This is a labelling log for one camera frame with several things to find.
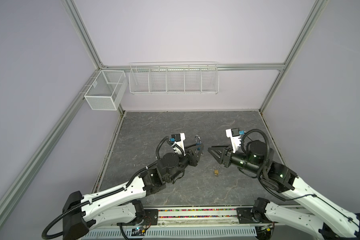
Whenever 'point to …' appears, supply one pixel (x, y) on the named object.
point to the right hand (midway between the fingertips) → (210, 150)
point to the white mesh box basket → (107, 90)
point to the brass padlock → (216, 172)
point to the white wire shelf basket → (174, 77)
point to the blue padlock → (197, 143)
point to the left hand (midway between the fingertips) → (201, 148)
